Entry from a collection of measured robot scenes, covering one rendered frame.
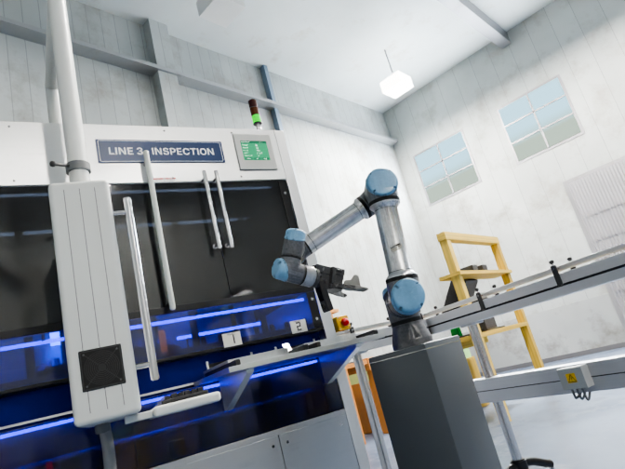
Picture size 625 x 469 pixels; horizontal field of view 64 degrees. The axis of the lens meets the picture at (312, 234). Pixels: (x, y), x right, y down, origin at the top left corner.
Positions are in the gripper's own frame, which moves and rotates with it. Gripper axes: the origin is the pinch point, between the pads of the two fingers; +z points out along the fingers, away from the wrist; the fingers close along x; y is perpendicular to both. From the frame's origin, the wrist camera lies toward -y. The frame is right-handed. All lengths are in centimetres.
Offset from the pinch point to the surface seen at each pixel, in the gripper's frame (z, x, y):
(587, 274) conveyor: 90, -34, 22
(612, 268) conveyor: 90, -45, 22
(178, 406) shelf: -60, -1, -47
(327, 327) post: 21, 57, -3
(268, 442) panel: -5, 53, -57
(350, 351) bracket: 16.1, 27.8, -17.0
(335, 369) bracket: 19, 43, -24
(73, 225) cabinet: -101, 8, 2
